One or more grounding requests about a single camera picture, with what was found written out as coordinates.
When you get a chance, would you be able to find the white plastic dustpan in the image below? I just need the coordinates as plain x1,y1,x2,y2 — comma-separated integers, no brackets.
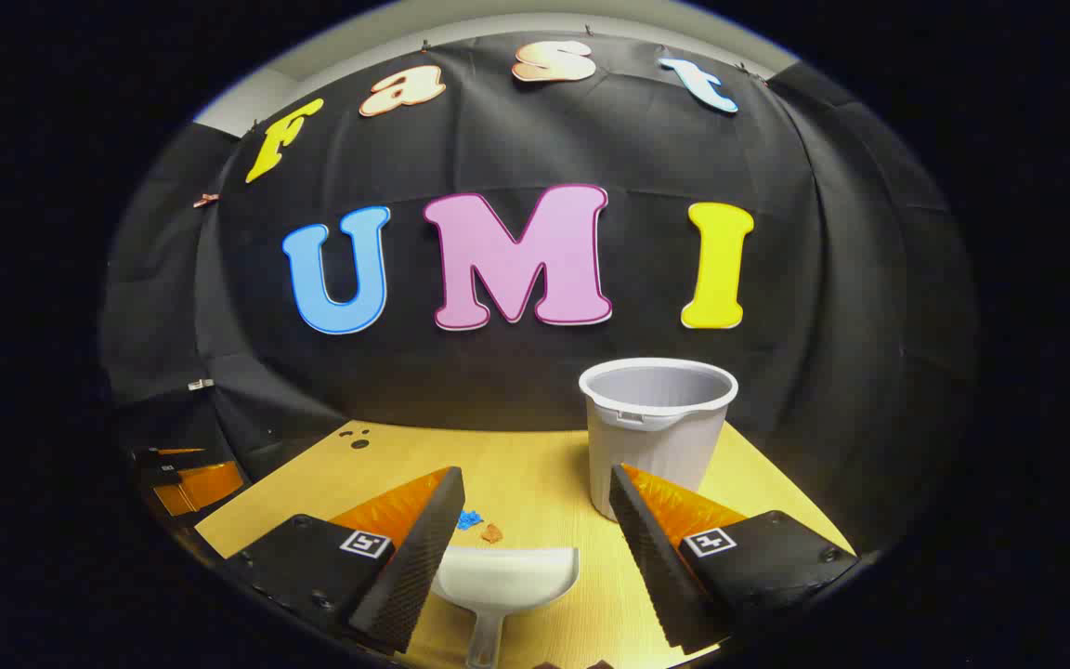
431,546,581,669

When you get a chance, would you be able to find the white ribbed garbage bin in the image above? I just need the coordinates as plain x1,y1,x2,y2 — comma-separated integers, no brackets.
579,358,739,523

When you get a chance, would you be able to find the black backdrop cloth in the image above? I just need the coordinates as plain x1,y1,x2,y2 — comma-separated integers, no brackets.
98,31,977,558

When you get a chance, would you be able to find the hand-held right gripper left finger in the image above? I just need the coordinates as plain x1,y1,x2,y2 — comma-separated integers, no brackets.
219,466,466,656

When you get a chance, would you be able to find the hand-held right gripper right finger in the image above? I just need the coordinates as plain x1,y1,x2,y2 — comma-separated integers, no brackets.
609,464,861,656

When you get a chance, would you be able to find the yellow wooden desktop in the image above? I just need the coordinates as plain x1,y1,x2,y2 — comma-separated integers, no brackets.
193,418,856,669

